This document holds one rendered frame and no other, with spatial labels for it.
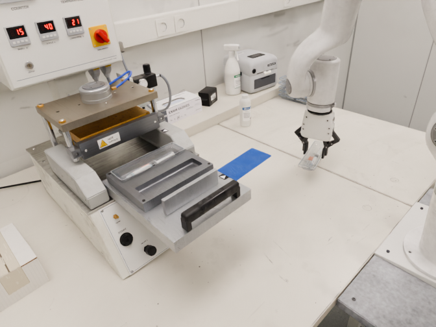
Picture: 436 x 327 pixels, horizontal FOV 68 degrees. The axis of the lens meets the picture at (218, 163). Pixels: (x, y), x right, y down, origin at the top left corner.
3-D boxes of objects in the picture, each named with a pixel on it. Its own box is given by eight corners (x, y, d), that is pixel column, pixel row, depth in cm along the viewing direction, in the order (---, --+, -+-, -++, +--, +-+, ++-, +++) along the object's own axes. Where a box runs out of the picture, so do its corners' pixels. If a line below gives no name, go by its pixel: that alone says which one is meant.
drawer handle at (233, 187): (181, 228, 64) (178, 212, 62) (234, 192, 72) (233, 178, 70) (187, 232, 62) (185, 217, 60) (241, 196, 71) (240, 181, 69)
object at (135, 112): (59, 132, 92) (47, 101, 87) (126, 108, 104) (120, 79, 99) (85, 152, 81) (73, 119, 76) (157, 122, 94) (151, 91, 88)
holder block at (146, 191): (108, 181, 78) (105, 173, 77) (173, 150, 90) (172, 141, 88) (145, 213, 68) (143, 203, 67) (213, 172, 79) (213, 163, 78)
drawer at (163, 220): (104, 193, 81) (96, 167, 77) (174, 157, 93) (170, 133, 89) (176, 256, 63) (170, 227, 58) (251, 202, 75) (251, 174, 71)
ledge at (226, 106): (121, 130, 152) (119, 121, 149) (244, 82, 197) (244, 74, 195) (157, 152, 133) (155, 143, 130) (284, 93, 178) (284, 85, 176)
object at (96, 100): (39, 130, 95) (21, 87, 88) (131, 97, 112) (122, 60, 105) (72, 158, 79) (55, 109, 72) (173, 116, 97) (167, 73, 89)
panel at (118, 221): (130, 275, 81) (97, 210, 77) (215, 215, 98) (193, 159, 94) (132, 277, 80) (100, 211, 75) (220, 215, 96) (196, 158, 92)
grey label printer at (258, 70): (222, 84, 183) (220, 54, 173) (249, 76, 192) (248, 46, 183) (252, 95, 166) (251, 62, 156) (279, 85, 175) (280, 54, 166)
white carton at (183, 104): (148, 119, 149) (145, 104, 145) (187, 104, 162) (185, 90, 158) (163, 127, 141) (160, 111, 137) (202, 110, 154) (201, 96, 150)
